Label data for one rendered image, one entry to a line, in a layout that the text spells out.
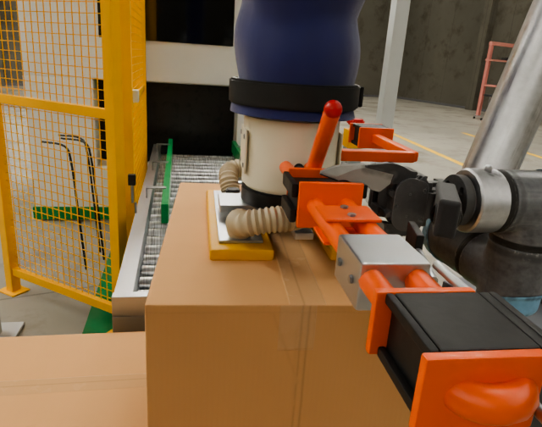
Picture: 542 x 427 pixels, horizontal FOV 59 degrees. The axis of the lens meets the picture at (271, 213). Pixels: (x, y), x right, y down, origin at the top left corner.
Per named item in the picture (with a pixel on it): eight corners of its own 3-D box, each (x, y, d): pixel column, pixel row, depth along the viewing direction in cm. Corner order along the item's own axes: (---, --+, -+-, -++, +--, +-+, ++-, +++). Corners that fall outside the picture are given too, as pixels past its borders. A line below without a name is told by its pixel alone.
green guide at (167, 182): (157, 149, 348) (157, 137, 345) (173, 150, 350) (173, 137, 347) (142, 223, 199) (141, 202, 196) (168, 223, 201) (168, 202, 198)
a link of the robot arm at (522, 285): (498, 286, 82) (515, 219, 78) (551, 323, 72) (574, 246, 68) (451, 291, 80) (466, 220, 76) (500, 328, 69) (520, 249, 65)
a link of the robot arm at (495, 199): (502, 241, 65) (518, 172, 62) (470, 241, 64) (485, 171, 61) (465, 220, 73) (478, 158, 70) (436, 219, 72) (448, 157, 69)
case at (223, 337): (179, 326, 128) (179, 181, 116) (325, 326, 133) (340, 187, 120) (149, 542, 71) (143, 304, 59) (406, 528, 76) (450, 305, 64)
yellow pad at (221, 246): (206, 197, 105) (206, 175, 103) (251, 198, 106) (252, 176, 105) (209, 262, 73) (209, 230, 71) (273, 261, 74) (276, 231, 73)
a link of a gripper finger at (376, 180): (310, 166, 65) (368, 185, 67) (322, 176, 59) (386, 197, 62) (318, 144, 64) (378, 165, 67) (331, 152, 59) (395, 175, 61)
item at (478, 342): (364, 348, 35) (373, 286, 33) (458, 346, 36) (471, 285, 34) (412, 435, 27) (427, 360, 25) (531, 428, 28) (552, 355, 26)
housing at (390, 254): (330, 275, 47) (334, 233, 46) (395, 274, 48) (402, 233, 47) (351, 312, 40) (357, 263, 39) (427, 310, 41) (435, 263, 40)
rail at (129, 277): (153, 169, 352) (152, 144, 346) (161, 169, 353) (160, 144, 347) (113, 356, 136) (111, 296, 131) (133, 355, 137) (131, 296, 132)
